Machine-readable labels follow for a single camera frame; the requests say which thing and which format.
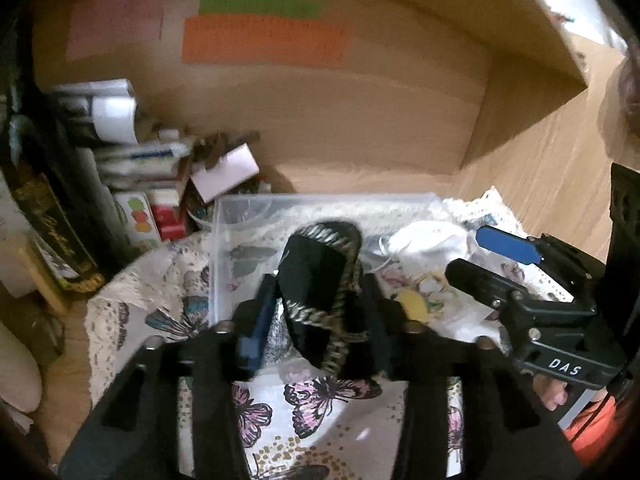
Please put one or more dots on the white face mask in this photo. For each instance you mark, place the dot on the white face mask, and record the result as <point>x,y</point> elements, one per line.
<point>427,245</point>

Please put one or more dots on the person's right hand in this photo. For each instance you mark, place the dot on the person's right hand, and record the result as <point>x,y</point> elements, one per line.
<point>552,392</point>

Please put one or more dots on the clear plastic storage box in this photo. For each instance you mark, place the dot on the clear plastic storage box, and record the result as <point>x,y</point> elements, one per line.
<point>251,231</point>

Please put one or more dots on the pink tied curtain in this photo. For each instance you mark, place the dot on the pink tied curtain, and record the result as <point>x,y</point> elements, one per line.
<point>628,90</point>

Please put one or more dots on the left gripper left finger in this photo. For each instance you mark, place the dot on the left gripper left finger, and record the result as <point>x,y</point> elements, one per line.
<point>253,322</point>

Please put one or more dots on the green sticky note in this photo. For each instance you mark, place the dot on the green sticky note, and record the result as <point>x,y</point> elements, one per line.
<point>302,9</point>

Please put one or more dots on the dark wine bottle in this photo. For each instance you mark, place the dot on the dark wine bottle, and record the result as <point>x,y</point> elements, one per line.
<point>39,170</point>

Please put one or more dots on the black chain strap bag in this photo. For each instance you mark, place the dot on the black chain strap bag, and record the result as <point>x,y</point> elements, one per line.
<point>318,278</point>

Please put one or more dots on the butterfly print lace cloth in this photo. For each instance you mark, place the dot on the butterfly print lace cloth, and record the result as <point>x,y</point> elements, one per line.
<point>294,421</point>

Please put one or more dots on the orange sticky note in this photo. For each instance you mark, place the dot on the orange sticky note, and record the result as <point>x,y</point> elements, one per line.
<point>242,39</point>

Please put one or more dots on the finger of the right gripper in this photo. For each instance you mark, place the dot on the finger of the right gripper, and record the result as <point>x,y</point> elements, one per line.
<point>508,245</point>

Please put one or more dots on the pink sticky note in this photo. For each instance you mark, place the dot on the pink sticky note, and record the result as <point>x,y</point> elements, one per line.
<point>100,26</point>

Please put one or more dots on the yellow white soft ball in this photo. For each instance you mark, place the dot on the yellow white soft ball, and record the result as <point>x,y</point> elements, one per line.
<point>413,304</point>

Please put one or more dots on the silver glitter pouch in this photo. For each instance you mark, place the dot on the silver glitter pouch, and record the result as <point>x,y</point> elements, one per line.
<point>279,346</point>

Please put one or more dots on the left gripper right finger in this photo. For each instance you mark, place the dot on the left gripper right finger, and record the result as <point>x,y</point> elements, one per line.
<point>384,324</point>

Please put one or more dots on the stack of papers and books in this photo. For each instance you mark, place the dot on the stack of papers and books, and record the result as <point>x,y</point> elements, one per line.
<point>144,168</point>

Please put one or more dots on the beige cylindrical candle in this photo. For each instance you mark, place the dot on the beige cylindrical candle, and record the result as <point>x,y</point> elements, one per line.
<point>20,379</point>

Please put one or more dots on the floral fabric scrunchie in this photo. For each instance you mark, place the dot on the floral fabric scrunchie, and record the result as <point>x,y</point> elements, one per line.
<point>452,313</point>

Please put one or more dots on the white paper card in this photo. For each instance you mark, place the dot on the white paper card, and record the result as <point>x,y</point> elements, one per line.
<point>234,168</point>

